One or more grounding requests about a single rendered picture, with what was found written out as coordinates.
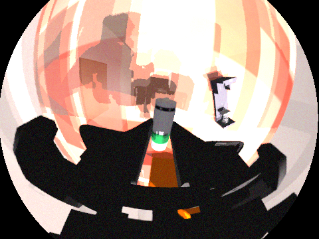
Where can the white cylindrical battery with green band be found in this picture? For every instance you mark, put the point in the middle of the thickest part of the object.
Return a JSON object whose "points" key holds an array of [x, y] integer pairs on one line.
{"points": [[164, 114]]}

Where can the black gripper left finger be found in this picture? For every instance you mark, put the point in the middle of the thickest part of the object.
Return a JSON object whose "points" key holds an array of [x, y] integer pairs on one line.
{"points": [[131, 144]]}

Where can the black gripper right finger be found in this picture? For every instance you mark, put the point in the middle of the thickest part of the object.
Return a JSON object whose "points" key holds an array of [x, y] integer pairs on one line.
{"points": [[191, 153]]}

